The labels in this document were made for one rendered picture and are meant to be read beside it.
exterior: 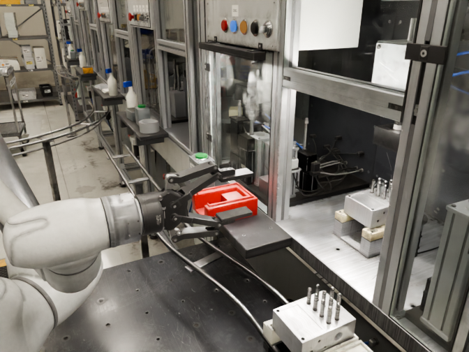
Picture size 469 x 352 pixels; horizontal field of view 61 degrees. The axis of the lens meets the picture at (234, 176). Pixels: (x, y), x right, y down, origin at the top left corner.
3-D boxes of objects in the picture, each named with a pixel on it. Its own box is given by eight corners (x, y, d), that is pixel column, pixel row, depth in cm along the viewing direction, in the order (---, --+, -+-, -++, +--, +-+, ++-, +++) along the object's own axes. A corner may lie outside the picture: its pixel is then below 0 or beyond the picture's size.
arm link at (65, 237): (98, 181, 67) (98, 215, 78) (-8, 199, 61) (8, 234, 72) (112, 239, 63) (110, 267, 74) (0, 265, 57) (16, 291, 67)
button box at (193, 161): (189, 187, 134) (188, 154, 129) (211, 183, 137) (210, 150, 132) (198, 197, 127) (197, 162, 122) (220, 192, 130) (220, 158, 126)
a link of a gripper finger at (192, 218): (174, 214, 73) (171, 221, 73) (224, 224, 79) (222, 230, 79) (167, 205, 76) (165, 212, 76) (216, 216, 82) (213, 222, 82)
